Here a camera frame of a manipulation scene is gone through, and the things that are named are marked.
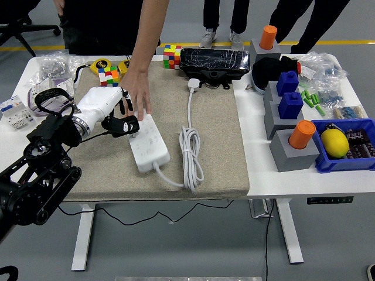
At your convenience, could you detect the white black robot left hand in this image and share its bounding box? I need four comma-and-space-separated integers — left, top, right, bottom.
71, 86, 141, 138

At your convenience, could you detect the person's right hand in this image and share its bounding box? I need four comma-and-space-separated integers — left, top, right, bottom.
53, 0, 66, 19

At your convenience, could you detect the person's left hand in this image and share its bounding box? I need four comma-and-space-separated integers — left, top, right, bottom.
118, 68, 153, 122

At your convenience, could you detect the square yellow tape measure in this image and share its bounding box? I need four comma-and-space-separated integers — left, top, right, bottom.
117, 54, 132, 77

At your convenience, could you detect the black plug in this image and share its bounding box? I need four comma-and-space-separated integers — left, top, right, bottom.
114, 115, 141, 142

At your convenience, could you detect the white power strip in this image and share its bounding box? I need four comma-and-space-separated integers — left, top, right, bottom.
128, 112, 171, 174

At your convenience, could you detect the multicolour puzzle cube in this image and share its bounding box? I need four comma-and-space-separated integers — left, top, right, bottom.
162, 44, 183, 70
98, 66, 121, 88

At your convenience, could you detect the small white socket plate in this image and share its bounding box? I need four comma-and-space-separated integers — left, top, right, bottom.
54, 78, 76, 99

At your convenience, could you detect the round yellow tape measure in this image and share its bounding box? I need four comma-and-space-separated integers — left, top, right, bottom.
72, 57, 114, 89

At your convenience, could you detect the black office chair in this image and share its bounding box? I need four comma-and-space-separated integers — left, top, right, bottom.
0, 0, 62, 58

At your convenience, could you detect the person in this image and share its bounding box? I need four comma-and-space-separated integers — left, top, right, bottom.
199, 0, 251, 51
268, 0, 351, 55
58, 0, 162, 56

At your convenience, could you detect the clear bag of nuts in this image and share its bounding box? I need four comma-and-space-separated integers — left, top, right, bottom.
25, 49, 88, 88

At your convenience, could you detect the large white socket plate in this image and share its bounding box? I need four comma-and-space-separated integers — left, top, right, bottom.
30, 77, 57, 111

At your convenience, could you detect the black film-wrapped device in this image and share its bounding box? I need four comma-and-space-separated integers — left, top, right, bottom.
179, 47, 251, 90

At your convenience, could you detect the white circuit breaker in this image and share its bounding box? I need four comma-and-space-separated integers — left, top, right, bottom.
0, 95, 35, 130

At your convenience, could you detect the grey-brown mat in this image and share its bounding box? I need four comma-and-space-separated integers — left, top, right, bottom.
53, 60, 250, 203

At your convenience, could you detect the white blue rounded base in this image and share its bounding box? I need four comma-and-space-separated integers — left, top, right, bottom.
252, 78, 269, 96

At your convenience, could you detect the grey block with round hole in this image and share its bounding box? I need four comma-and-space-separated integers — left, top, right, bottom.
269, 128, 321, 173
248, 39, 282, 64

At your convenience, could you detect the black cloth bundle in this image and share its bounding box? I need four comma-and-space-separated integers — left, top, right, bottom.
251, 55, 299, 88

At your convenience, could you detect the white table leg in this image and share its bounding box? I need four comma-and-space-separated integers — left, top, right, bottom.
71, 201, 97, 272
275, 198, 305, 265

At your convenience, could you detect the orange cylinder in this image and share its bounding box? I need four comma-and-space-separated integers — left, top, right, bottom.
288, 119, 316, 150
260, 25, 278, 50

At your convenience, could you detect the plain grey block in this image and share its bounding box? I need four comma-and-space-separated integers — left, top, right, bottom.
263, 101, 305, 141

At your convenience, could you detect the blue block with knob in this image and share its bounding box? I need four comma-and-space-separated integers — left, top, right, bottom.
277, 91, 304, 119
276, 70, 299, 97

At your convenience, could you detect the large clear parts bag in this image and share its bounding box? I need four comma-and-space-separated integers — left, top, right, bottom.
292, 51, 351, 88

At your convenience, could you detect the bag of blue components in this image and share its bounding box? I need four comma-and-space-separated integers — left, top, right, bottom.
318, 84, 345, 108

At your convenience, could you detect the yellow lemon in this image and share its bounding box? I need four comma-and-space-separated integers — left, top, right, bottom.
320, 128, 350, 160

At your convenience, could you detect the bag of striped resistors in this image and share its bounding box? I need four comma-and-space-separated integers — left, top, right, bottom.
332, 105, 367, 119

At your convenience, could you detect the blue plastic bin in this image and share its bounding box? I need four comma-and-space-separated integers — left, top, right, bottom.
310, 118, 375, 174

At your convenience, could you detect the black table control panel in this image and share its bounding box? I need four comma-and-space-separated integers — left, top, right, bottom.
306, 196, 354, 205

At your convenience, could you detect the dark brown capacitor pile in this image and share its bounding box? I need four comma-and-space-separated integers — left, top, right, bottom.
344, 128, 375, 159

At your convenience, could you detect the white power cable with plug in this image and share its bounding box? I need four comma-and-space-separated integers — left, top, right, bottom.
152, 77, 205, 194

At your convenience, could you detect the thin black plug cord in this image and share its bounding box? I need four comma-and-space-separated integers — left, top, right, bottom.
57, 131, 235, 226

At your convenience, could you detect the black hanging cable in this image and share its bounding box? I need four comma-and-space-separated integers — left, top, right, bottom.
264, 198, 276, 281

